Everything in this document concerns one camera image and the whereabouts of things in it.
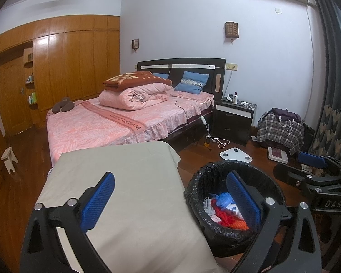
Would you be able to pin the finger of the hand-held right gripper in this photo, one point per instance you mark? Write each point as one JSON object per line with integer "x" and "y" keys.
{"x": 289, "y": 175}
{"x": 312, "y": 160}

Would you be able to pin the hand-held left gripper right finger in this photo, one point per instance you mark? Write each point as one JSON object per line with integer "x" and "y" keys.
{"x": 244, "y": 202}

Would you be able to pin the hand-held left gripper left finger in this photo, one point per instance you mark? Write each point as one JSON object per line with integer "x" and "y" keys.
{"x": 98, "y": 200}

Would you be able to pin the blue plastic bag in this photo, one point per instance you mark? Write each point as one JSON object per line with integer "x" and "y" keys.
{"x": 224, "y": 200}

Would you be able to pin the orange knitted cloth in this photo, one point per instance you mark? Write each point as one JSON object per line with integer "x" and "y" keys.
{"x": 240, "y": 225}

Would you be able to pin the pink sock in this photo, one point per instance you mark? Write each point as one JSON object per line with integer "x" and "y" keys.
{"x": 214, "y": 218}

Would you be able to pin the grey sock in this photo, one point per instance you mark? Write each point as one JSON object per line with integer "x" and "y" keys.
{"x": 208, "y": 204}

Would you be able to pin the black-lined trash bin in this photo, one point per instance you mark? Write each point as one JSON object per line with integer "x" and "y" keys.
{"x": 204, "y": 176}

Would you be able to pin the white printed box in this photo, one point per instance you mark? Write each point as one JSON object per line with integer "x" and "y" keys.
{"x": 306, "y": 167}

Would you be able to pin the white scale with red top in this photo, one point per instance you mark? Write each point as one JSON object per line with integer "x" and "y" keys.
{"x": 277, "y": 154}

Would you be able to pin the black bag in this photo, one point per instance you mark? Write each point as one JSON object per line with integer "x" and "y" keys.
{"x": 309, "y": 136}

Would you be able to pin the table with beige cloth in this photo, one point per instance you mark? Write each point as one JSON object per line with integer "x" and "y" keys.
{"x": 136, "y": 190}

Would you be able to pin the plaid covered chair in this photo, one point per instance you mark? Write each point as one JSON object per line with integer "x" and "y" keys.
{"x": 275, "y": 132}

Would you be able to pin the white bathroom scale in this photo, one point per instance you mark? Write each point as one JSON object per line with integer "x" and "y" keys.
{"x": 235, "y": 155}

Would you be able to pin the purple garment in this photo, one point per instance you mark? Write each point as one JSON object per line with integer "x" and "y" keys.
{"x": 285, "y": 114}

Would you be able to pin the small yellow object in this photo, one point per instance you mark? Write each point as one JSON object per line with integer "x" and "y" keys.
{"x": 208, "y": 142}

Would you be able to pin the patterned curtain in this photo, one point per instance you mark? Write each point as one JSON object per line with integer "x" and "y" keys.
{"x": 338, "y": 91}

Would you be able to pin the dark nightstand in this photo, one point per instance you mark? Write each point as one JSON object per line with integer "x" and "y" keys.
{"x": 230, "y": 125}

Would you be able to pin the bed with pink sheet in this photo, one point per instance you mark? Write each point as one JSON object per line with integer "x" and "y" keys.
{"x": 102, "y": 119}

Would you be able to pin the white blanket controller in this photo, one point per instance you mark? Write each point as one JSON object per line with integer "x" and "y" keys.
{"x": 204, "y": 120}

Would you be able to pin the white bottle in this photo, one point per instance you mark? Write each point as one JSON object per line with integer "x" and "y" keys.
{"x": 235, "y": 98}

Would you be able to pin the small wooden stool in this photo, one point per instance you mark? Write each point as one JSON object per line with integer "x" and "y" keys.
{"x": 8, "y": 157}

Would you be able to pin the brown neck pillow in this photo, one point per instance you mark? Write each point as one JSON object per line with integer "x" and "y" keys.
{"x": 62, "y": 105}

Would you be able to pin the folded pink quilt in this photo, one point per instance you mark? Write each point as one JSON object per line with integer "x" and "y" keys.
{"x": 133, "y": 96}

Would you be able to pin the folded brown blanket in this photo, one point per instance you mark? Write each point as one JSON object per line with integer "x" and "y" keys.
{"x": 133, "y": 78}

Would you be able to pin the blue patterned pillow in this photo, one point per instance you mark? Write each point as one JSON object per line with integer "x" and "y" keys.
{"x": 191, "y": 79}

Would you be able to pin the plain blue pillow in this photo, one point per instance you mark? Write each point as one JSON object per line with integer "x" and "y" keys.
{"x": 160, "y": 76}

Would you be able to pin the wooden wardrobe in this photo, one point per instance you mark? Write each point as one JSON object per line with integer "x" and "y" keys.
{"x": 74, "y": 62}

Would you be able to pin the yellowed wall socket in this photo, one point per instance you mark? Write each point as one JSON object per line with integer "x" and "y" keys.
{"x": 231, "y": 66}

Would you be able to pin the large wooden wall lamp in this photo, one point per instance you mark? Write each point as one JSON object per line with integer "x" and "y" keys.
{"x": 232, "y": 30}

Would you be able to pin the white light switch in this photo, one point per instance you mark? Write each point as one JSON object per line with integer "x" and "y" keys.
{"x": 278, "y": 10}

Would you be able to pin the small wooden wall lamp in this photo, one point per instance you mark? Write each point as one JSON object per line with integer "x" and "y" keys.
{"x": 135, "y": 44}

